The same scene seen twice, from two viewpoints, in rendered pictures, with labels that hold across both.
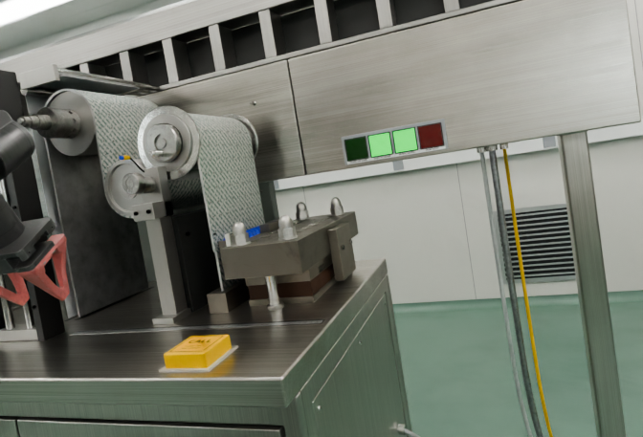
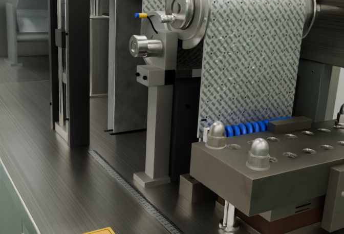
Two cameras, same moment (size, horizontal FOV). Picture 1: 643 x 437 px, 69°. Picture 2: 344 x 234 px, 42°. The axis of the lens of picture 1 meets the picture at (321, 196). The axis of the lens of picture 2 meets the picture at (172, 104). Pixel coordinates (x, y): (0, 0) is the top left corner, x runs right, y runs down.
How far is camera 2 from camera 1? 0.40 m
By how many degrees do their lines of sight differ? 40
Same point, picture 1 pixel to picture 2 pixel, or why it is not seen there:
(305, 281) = (265, 218)
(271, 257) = (227, 180)
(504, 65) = not seen: outside the picture
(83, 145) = not seen: outside the picture
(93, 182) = not seen: hidden behind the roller
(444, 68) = not seen: outside the picture
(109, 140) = not seen: outside the picture
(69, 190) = (128, 21)
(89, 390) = (29, 227)
